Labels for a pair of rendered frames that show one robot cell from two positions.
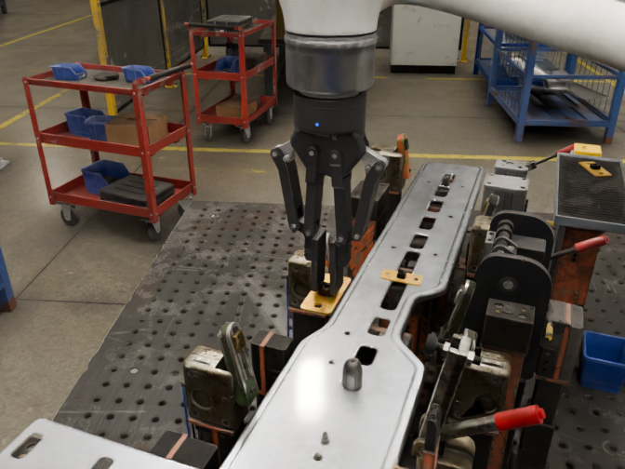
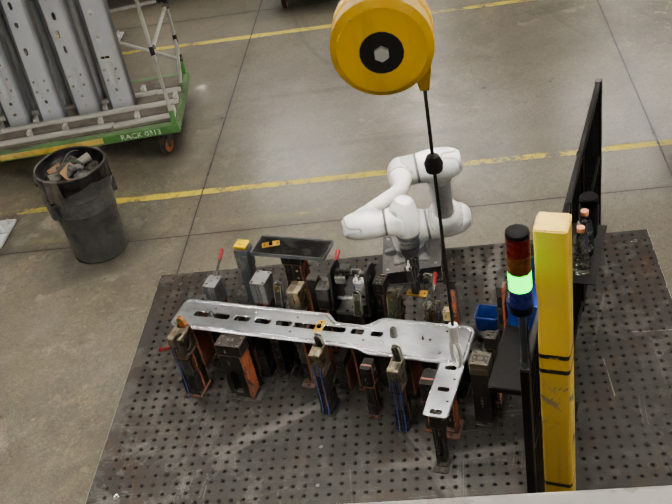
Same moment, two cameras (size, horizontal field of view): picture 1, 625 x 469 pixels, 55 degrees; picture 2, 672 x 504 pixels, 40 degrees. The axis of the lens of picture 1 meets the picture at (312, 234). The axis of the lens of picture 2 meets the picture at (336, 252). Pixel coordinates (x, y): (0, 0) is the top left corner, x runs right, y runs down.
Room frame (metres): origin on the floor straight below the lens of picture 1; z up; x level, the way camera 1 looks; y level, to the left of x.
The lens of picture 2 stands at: (0.61, 2.85, 3.62)
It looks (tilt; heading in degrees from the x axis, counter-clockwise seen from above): 36 degrees down; 276
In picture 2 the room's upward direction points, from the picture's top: 12 degrees counter-clockwise
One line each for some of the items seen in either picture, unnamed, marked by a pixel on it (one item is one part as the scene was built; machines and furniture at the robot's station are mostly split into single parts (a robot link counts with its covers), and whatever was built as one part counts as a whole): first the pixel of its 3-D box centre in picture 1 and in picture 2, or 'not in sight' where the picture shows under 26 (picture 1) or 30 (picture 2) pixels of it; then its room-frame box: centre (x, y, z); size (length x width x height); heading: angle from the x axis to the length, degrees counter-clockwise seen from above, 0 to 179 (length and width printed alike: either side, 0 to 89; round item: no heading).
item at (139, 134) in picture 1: (121, 147); not in sight; (3.32, 1.11, 0.49); 0.81 x 0.47 x 0.97; 69
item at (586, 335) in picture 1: (602, 363); not in sight; (1.09, -0.67, 0.74); 0.11 x 0.10 x 0.09; 159
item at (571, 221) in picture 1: (591, 188); (291, 247); (1.14, -0.58, 1.16); 0.37 x 0.14 x 0.02; 159
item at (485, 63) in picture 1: (522, 43); not in sight; (6.81, -2.31, 0.48); 1.20 x 0.80 x 0.95; 174
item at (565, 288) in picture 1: (568, 284); (301, 286); (1.14, -0.58, 0.92); 0.10 x 0.08 x 0.45; 159
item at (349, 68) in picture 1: (330, 61); (408, 238); (0.61, -0.02, 1.52); 0.09 x 0.09 x 0.06
